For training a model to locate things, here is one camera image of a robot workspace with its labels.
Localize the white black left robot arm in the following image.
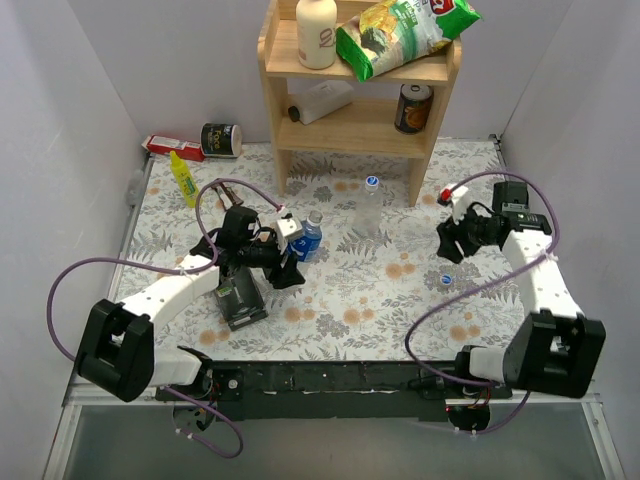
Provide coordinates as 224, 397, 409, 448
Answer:
74, 206, 305, 402

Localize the clear plastic bottle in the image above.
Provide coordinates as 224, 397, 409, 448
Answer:
353, 179, 383, 237

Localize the floral table cloth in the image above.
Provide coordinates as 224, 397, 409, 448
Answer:
107, 137, 556, 362

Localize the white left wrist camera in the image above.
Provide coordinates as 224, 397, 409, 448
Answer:
274, 214, 304, 251

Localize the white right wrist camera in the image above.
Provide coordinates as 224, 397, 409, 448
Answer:
437, 183, 471, 224

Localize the yellow squeeze bottle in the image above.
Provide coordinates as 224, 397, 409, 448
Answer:
169, 151, 199, 208

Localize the red white toothpaste box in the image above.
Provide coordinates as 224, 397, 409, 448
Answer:
141, 135, 205, 162

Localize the lying white bottle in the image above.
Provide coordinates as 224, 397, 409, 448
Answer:
288, 80, 354, 125

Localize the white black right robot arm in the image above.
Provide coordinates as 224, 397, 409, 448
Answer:
437, 181, 606, 399

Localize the dark tin can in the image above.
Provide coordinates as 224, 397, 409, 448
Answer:
394, 84, 433, 134

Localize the black white paper cup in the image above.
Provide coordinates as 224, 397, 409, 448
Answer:
200, 123, 242, 158

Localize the brown chocolate bar wrapper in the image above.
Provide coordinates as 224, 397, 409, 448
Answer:
213, 183, 244, 211

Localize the wooden two-tier shelf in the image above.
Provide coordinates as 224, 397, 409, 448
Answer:
257, 1, 462, 206

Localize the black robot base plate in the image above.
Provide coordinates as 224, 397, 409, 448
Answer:
156, 361, 512, 432

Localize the green chips bag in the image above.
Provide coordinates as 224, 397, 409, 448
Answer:
336, 0, 481, 82

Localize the small blue-label water bottle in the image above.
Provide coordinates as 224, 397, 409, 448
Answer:
289, 210, 323, 262

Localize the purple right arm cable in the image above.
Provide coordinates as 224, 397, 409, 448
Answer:
404, 172, 561, 434

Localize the cream lotion bottle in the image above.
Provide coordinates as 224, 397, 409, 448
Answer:
296, 0, 337, 70

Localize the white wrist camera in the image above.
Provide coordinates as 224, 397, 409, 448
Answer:
274, 214, 304, 251
437, 183, 471, 224

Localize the black green razor box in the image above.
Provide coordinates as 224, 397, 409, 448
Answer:
213, 267, 268, 331

